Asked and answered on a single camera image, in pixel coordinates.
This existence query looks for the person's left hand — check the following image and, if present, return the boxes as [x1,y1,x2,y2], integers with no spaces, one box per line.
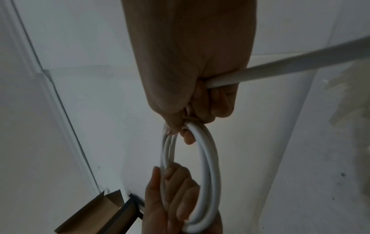
[141,162,224,234]

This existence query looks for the person's right hand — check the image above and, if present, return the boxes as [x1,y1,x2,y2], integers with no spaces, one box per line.
[121,0,258,145]

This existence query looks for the white cable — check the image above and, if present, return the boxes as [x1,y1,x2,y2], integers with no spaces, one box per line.
[160,35,370,234]

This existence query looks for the black metal shelf rack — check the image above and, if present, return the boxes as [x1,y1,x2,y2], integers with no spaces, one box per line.
[95,193,145,234]

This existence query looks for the open brown cardboard box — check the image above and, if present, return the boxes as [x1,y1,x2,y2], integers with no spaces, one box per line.
[54,189,125,234]

